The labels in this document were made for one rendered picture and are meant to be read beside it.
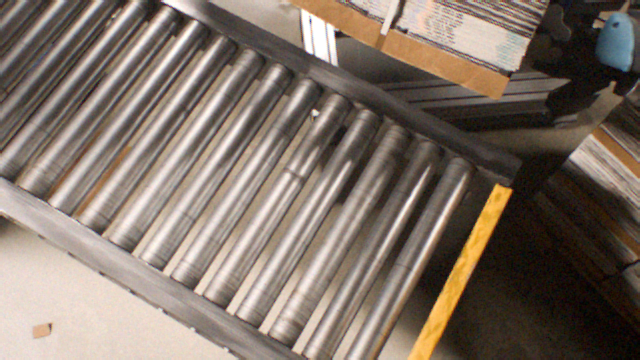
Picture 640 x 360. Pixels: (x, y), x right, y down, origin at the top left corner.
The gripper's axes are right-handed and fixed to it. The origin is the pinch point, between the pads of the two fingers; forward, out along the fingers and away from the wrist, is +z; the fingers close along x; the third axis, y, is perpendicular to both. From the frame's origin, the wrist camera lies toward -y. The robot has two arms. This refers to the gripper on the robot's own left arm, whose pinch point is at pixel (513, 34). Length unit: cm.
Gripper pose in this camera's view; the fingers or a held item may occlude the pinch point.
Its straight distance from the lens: 116.8
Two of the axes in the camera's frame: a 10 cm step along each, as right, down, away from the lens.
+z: -8.7, -4.7, 1.6
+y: 2.1, -6.3, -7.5
